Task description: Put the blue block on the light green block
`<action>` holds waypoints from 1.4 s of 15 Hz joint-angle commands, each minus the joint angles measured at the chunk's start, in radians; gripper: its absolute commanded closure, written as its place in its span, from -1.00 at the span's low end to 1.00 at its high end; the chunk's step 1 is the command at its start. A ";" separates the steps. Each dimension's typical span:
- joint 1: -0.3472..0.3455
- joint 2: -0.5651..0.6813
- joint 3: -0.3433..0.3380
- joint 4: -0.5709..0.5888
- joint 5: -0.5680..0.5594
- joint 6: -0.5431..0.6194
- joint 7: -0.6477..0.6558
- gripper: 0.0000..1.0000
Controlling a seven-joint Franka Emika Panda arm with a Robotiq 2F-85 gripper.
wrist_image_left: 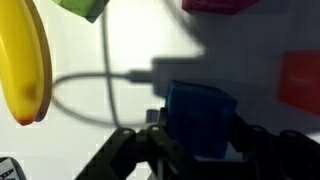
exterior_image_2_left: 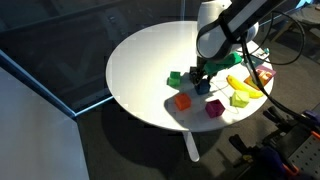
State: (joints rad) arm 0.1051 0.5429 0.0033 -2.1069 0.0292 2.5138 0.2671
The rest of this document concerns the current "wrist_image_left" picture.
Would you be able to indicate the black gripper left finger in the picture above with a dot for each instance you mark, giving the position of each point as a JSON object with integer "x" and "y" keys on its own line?
{"x": 133, "y": 156}

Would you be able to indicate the magenta block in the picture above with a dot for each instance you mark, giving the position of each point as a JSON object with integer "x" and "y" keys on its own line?
{"x": 216, "y": 5}

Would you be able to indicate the light green block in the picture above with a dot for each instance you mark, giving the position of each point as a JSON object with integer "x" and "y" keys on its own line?
{"x": 83, "y": 6}

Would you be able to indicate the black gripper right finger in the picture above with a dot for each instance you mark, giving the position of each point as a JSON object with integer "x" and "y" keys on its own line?
{"x": 280, "y": 156}

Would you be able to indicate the yellow banana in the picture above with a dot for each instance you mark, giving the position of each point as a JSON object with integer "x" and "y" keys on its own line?
{"x": 23, "y": 60}

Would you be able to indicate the orange block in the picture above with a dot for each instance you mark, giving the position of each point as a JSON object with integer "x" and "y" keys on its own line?
{"x": 301, "y": 81}

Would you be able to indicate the blue block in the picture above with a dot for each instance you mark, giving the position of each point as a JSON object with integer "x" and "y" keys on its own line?
{"x": 200, "y": 120}

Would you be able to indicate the zebra picture cube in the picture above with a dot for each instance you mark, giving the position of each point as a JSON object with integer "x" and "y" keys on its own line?
{"x": 10, "y": 170}

